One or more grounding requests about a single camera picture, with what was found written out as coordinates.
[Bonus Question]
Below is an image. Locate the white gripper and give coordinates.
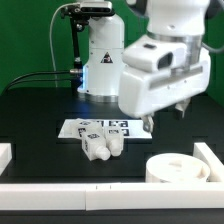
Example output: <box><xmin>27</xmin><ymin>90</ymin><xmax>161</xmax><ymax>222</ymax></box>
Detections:
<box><xmin>118</xmin><ymin>35</ymin><xmax>211</xmax><ymax>133</ymax></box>

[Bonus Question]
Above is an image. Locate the white round stool seat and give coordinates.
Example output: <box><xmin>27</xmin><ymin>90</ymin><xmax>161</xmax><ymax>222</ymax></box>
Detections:
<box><xmin>145</xmin><ymin>153</ymin><xmax>210</xmax><ymax>183</ymax></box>

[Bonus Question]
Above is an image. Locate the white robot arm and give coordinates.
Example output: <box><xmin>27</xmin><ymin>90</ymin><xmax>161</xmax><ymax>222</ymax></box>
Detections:
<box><xmin>78</xmin><ymin>0</ymin><xmax>224</xmax><ymax>132</ymax></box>

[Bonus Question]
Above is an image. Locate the white marker sheet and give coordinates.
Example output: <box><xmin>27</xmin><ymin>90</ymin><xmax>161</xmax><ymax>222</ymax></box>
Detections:
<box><xmin>58</xmin><ymin>118</ymin><xmax>152</xmax><ymax>139</ymax></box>

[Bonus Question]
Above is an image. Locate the white right fence bar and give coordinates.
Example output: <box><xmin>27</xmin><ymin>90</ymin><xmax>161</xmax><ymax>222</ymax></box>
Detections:
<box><xmin>193</xmin><ymin>142</ymin><xmax>224</xmax><ymax>183</ymax></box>

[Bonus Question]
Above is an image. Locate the white fence bar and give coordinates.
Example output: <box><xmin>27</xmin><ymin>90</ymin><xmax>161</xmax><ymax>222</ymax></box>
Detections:
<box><xmin>193</xmin><ymin>142</ymin><xmax>224</xmax><ymax>183</ymax></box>
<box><xmin>0</xmin><ymin>143</ymin><xmax>12</xmax><ymax>176</ymax></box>
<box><xmin>0</xmin><ymin>182</ymin><xmax>224</xmax><ymax>211</ymax></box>

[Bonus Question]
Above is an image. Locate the white front fence bar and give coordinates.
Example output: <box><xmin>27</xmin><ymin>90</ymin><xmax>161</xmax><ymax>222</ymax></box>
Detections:
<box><xmin>0</xmin><ymin>182</ymin><xmax>224</xmax><ymax>211</ymax></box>

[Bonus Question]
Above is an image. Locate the white left fence bar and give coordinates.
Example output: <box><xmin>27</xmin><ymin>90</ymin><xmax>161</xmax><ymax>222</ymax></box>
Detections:
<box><xmin>0</xmin><ymin>143</ymin><xmax>12</xmax><ymax>176</ymax></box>

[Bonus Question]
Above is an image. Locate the grey depth camera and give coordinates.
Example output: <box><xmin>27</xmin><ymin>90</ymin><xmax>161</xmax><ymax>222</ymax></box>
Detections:
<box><xmin>80</xmin><ymin>1</ymin><xmax>114</xmax><ymax>17</ymax></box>

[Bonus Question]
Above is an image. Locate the white cable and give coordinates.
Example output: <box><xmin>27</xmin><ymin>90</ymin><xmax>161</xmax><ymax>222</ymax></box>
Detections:
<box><xmin>49</xmin><ymin>3</ymin><xmax>80</xmax><ymax>89</ymax></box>

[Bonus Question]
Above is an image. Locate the black cable lower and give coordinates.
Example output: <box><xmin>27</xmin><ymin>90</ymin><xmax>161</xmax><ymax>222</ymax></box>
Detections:
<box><xmin>6</xmin><ymin>77</ymin><xmax>83</xmax><ymax>92</ymax></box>

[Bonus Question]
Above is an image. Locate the black cable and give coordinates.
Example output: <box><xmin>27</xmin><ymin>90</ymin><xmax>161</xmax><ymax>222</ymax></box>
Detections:
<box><xmin>6</xmin><ymin>77</ymin><xmax>83</xmax><ymax>92</ymax></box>
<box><xmin>2</xmin><ymin>69</ymin><xmax>84</xmax><ymax>95</ymax></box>

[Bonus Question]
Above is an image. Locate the black cable upper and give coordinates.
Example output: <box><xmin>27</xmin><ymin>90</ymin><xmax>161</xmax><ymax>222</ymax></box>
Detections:
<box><xmin>2</xmin><ymin>69</ymin><xmax>84</xmax><ymax>95</ymax></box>

